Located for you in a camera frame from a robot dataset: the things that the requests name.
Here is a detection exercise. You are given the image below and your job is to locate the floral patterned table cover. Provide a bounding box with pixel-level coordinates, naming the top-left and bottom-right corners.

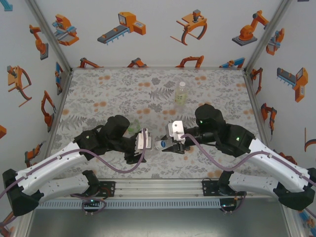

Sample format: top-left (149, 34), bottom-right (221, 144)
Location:
top-left (53, 68), bottom-right (272, 180)

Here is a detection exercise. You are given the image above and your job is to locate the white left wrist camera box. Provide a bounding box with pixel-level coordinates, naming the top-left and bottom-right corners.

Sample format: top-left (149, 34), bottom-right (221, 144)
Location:
top-left (135, 127), bottom-right (153, 151)

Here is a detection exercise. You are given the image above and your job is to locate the grey metal panel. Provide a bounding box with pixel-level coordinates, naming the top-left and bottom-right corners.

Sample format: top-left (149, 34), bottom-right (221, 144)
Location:
top-left (32, 208), bottom-right (289, 237)

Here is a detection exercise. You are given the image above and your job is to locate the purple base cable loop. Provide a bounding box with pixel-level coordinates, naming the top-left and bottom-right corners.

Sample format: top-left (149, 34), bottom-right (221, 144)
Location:
top-left (71, 194), bottom-right (108, 216)
top-left (220, 191), bottom-right (247, 215)

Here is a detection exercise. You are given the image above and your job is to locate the green label plastic bottle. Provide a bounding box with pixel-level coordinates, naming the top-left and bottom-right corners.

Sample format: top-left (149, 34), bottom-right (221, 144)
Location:
top-left (127, 119), bottom-right (142, 136)

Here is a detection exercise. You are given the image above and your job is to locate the aluminium side rail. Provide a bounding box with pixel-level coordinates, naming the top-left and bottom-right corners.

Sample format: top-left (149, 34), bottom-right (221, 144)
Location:
top-left (37, 69), bottom-right (75, 180)
top-left (243, 69), bottom-right (282, 178)

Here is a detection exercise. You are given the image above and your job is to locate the wide aluminium base rail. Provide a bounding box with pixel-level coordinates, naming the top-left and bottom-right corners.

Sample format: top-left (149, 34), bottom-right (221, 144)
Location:
top-left (23, 179), bottom-right (293, 199)

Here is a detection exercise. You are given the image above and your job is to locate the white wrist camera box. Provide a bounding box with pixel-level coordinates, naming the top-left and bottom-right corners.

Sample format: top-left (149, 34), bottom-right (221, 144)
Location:
top-left (167, 120), bottom-right (186, 145)
top-left (135, 127), bottom-right (153, 151)

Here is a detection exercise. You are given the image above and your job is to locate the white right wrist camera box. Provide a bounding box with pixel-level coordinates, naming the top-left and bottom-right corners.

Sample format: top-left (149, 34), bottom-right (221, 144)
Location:
top-left (167, 120), bottom-right (186, 145)

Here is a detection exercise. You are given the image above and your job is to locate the thin aluminium cross rail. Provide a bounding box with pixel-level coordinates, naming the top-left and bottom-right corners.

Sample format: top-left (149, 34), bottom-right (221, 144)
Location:
top-left (71, 66), bottom-right (246, 72)

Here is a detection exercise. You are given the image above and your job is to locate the yellow label plastic bottle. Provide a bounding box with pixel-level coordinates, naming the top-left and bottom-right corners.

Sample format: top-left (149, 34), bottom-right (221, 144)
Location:
top-left (174, 86), bottom-right (188, 112)

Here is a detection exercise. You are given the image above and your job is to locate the grey slotted cable duct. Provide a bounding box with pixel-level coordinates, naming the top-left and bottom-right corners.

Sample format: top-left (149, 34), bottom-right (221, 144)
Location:
top-left (33, 199), bottom-right (222, 210)

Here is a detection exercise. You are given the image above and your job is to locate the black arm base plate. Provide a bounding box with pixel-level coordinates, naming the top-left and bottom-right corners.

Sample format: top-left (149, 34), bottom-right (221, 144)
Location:
top-left (201, 179), bottom-right (247, 198)
top-left (71, 181), bottom-right (116, 198)

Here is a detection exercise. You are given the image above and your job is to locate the aluminium frame leg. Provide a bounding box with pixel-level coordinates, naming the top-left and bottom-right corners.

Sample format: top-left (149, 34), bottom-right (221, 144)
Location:
top-left (282, 208), bottom-right (306, 237)
top-left (13, 214), bottom-right (34, 237)

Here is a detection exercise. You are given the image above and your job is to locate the aluminium frame post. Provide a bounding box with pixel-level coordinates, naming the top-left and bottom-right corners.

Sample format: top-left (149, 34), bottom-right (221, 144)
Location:
top-left (243, 0), bottom-right (294, 72)
top-left (24, 0), bottom-right (74, 72)

